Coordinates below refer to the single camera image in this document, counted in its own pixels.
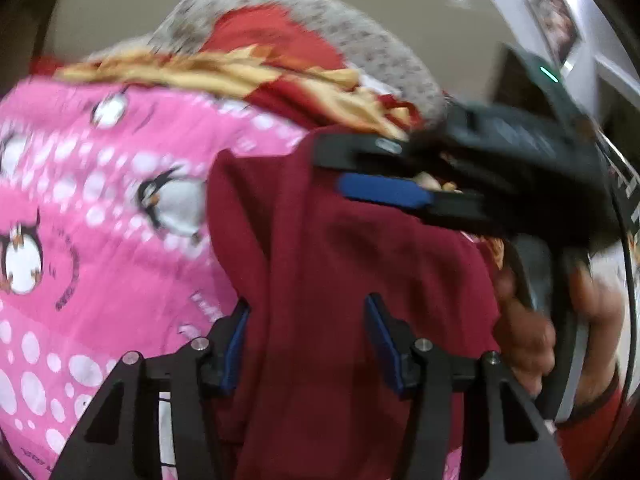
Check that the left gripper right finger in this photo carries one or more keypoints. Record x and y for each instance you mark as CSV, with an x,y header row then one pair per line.
x,y
504,436

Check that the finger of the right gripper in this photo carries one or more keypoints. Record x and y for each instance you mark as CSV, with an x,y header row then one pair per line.
x,y
452,211
368,152

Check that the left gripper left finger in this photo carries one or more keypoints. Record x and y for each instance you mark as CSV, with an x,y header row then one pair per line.
x,y
118,436

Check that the dark red fleece sweater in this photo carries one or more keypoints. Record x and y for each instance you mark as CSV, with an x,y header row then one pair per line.
x,y
312,402

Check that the red sleeved right forearm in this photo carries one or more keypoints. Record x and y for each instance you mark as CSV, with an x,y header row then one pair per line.
x,y
584,437

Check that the person right hand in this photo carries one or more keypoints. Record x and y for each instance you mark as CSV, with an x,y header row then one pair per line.
x,y
526,338

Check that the red and gold blanket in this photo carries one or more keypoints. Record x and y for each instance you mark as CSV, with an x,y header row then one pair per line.
x,y
310,96

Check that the pink penguin quilt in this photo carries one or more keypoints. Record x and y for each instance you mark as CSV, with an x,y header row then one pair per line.
x,y
104,244

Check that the framed wall picture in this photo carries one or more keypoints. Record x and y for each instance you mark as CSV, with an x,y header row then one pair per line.
x,y
557,24

